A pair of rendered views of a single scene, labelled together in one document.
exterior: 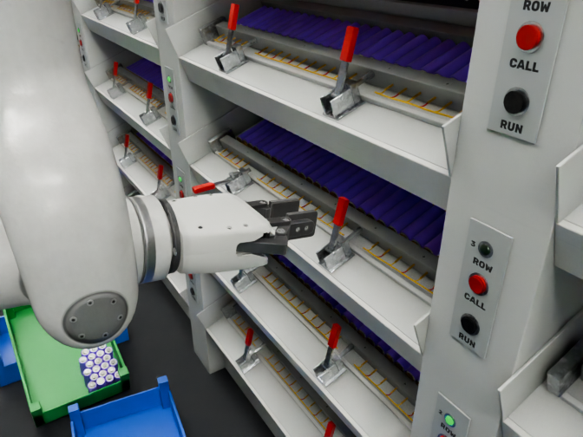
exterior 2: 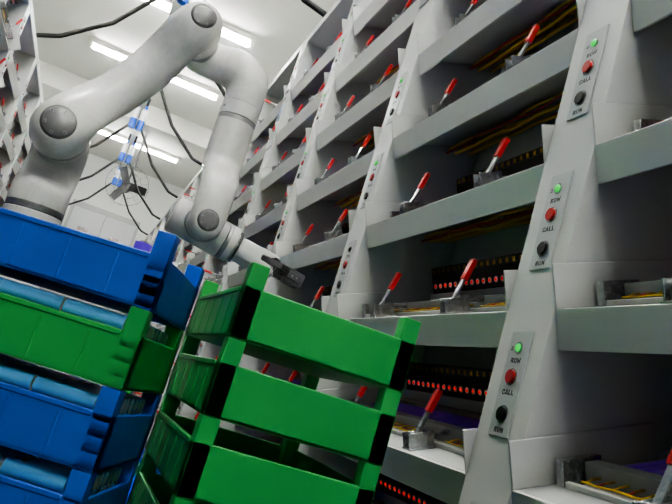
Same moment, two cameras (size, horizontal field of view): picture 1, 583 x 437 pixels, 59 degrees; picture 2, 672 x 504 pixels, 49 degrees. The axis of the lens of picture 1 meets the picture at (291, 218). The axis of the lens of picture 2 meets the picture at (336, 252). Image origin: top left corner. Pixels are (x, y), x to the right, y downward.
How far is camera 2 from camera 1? 134 cm
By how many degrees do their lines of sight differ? 43
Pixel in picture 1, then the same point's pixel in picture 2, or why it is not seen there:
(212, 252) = (251, 250)
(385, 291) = not seen: hidden behind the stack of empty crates
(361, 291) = not seen: hidden behind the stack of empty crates
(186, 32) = (285, 247)
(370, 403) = not seen: hidden behind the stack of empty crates
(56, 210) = (217, 181)
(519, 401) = (348, 315)
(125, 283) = (222, 216)
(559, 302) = (371, 273)
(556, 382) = (364, 306)
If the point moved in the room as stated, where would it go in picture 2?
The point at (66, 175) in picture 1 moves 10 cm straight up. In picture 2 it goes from (224, 176) to (238, 135)
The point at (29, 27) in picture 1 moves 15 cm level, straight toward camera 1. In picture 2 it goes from (234, 146) to (240, 125)
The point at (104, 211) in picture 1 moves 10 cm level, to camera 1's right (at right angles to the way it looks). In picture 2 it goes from (228, 190) to (271, 200)
